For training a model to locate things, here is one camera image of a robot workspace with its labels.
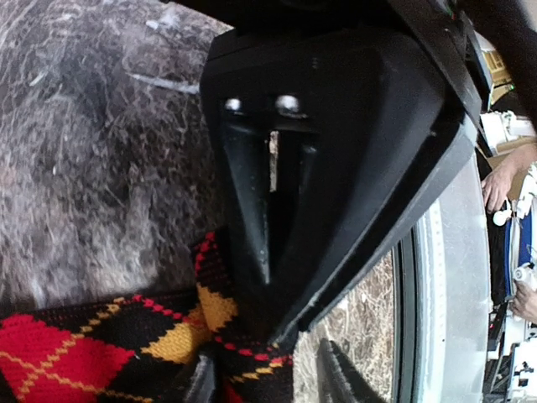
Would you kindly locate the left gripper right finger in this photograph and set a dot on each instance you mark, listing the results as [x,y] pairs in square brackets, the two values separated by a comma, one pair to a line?
[338,379]

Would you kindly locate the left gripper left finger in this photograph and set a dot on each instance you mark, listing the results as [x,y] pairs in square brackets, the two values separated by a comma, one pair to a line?
[199,380]

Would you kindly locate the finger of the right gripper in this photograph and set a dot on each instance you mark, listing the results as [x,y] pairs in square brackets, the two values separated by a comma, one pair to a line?
[330,147]

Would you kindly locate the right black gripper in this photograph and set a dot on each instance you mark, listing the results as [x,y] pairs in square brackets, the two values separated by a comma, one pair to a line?
[432,24]

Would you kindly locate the argyle red orange black sock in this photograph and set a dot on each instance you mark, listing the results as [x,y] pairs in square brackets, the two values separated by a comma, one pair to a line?
[135,348]

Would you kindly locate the operator hand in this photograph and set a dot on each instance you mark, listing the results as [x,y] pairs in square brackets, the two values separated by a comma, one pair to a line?
[497,184]

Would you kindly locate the black front rail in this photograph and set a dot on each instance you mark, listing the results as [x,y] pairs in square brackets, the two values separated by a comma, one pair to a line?
[405,315]

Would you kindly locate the white slotted cable duct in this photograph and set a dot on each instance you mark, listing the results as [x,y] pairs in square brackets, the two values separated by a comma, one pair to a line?
[453,293]

